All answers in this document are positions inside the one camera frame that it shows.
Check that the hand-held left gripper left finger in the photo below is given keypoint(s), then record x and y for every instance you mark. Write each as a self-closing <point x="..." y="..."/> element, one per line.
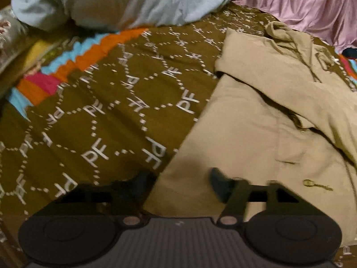
<point x="145" y="181"/>

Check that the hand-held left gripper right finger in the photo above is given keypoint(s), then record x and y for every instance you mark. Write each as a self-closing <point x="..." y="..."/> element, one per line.
<point x="218" y="181"/>

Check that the beige jacket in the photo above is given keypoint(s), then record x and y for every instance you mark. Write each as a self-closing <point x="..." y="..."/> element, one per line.
<point x="251" y="131"/>

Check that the brown printed blanket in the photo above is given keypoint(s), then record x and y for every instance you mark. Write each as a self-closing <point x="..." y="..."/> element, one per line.
<point x="111" y="89"/>

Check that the dark blue cloth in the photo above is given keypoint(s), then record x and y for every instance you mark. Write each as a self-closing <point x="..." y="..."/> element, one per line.
<point x="350" y="53"/>

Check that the floral pillow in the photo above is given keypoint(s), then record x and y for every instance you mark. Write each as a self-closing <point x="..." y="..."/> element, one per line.
<point x="11" y="42"/>

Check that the pink curtain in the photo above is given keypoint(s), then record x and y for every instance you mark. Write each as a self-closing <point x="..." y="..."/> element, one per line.
<point x="301" y="2"/>

